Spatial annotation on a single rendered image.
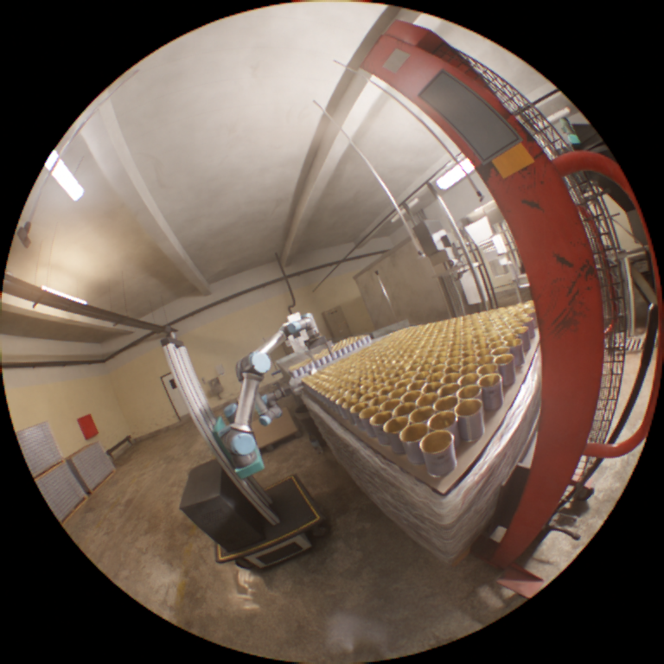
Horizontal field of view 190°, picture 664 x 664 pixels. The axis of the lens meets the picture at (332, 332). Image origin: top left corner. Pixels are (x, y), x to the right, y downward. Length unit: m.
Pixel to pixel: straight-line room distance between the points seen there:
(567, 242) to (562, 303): 0.09
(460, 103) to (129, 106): 3.41
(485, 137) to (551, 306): 0.27
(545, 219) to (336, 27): 3.46
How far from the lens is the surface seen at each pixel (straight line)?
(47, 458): 6.63
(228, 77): 3.40
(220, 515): 1.49
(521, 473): 0.73
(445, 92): 0.45
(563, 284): 0.36
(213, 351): 8.32
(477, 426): 0.50
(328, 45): 3.61
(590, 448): 0.52
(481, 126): 0.40
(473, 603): 1.51
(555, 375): 0.41
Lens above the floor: 1.50
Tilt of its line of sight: 3 degrees down
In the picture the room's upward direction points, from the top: 22 degrees counter-clockwise
